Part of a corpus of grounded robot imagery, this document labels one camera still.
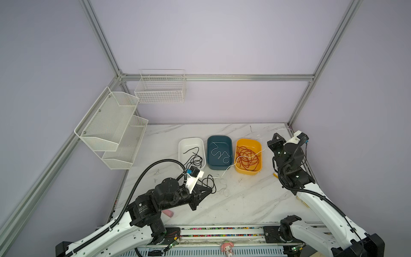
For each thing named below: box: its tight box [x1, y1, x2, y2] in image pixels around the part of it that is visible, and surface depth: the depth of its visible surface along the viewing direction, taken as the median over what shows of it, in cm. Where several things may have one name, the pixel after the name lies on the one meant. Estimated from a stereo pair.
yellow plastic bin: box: [233, 138, 263, 176], surface depth 100 cm
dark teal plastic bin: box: [206, 135, 234, 171], surface depth 105 cm
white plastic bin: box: [178, 137, 207, 169], surface depth 103 cm
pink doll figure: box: [220, 242, 235, 257], surface depth 70 cm
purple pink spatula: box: [161, 209, 174, 218], surface depth 80 cm
